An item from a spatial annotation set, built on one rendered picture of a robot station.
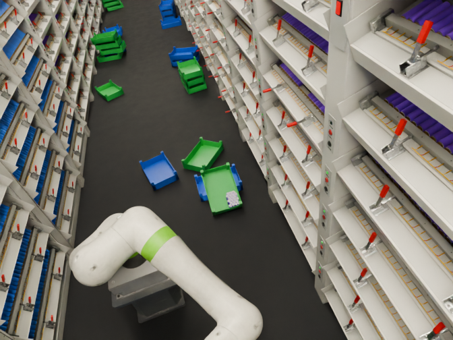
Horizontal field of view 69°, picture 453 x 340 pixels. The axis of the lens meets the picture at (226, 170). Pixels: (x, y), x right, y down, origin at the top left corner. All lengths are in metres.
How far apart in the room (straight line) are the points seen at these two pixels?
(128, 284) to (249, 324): 0.77
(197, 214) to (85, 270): 1.27
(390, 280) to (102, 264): 0.81
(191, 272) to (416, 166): 0.63
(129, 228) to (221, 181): 1.27
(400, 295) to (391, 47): 0.64
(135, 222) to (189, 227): 1.13
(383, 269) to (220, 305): 0.48
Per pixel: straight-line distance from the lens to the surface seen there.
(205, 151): 2.63
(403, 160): 0.80
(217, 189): 2.20
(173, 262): 0.99
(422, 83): 0.68
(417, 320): 1.04
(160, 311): 1.87
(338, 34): 0.86
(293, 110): 1.31
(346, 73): 0.87
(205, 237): 2.06
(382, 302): 1.25
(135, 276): 1.57
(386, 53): 0.77
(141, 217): 1.03
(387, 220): 0.94
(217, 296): 0.97
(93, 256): 1.02
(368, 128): 0.88
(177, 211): 2.25
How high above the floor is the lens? 1.63
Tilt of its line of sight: 42 degrees down
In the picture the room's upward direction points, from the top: 12 degrees counter-clockwise
